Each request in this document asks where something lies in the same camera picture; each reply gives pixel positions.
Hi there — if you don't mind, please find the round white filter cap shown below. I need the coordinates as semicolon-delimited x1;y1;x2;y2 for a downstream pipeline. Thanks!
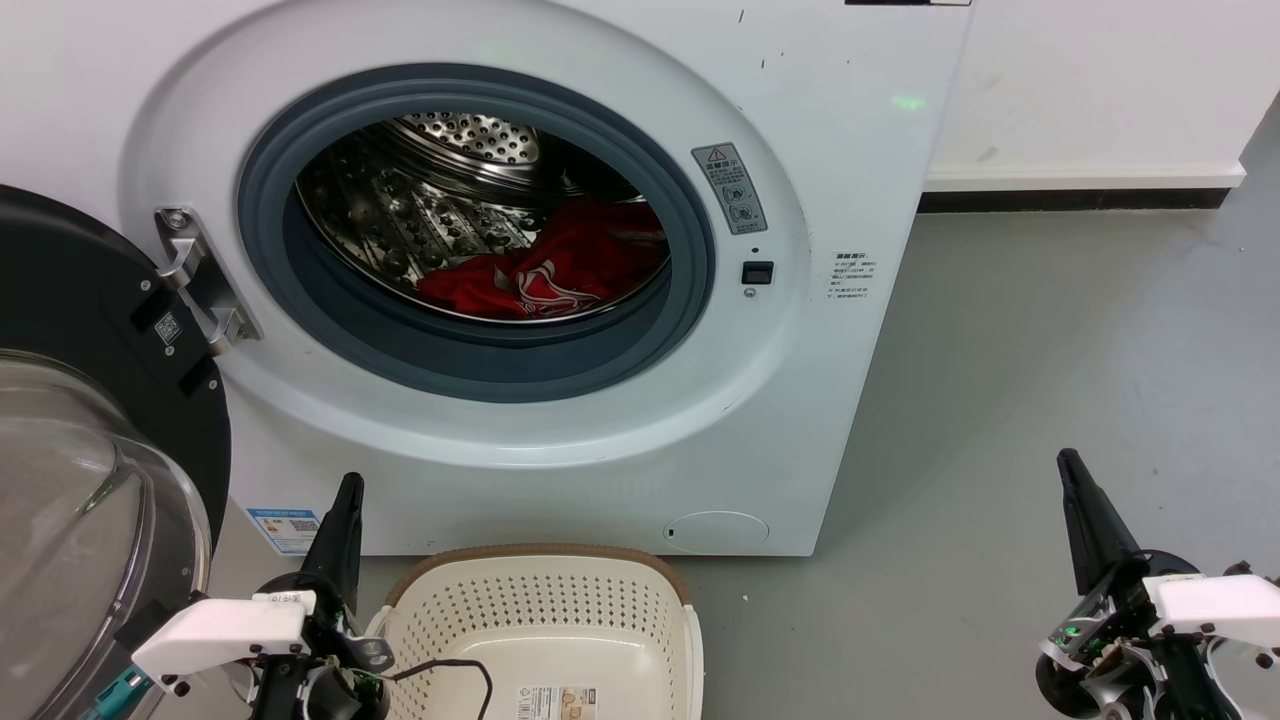
663;511;771;554

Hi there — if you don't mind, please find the blue white energy label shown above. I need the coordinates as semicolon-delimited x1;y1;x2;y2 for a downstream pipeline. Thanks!
247;507;323;557

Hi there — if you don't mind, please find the silver metal door hinge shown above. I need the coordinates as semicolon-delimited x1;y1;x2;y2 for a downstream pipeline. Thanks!
155;207;263;356

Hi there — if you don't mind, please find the black washer door with glass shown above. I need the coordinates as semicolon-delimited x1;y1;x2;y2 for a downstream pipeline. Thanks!
0;185;233;720

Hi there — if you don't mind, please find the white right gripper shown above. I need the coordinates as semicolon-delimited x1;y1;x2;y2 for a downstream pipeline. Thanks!
1035;449;1280;720

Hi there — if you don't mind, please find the cream perforated plastic laundry basket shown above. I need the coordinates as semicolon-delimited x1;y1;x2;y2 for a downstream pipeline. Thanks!
365;545;704;720

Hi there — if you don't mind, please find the perforated stainless steel drum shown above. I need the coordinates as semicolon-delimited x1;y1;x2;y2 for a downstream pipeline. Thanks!
296;112;671;324

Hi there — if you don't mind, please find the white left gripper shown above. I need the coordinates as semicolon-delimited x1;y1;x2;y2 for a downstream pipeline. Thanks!
132;473;393;720

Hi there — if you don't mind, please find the thin black cable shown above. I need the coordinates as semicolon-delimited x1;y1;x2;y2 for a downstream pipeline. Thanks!
390;658;494;720

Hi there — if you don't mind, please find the grey warning sticker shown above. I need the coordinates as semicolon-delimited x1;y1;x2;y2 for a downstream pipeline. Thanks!
692;142;769;237

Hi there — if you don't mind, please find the white front-load washing machine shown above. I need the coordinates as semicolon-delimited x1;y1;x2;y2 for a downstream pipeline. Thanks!
0;0;976;557

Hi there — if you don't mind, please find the teal connector cable left arm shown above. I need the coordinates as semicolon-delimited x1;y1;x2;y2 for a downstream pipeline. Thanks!
100;668;153;714

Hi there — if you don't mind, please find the red garment with white trim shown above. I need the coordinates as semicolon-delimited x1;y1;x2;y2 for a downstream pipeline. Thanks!
418;197;669;321

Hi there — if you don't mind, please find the grey rubber door gasket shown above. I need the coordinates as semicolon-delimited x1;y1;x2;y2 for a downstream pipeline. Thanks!
237;63;717;404

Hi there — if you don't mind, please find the printed paper product label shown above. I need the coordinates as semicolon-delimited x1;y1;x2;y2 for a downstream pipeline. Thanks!
517;685;599;720

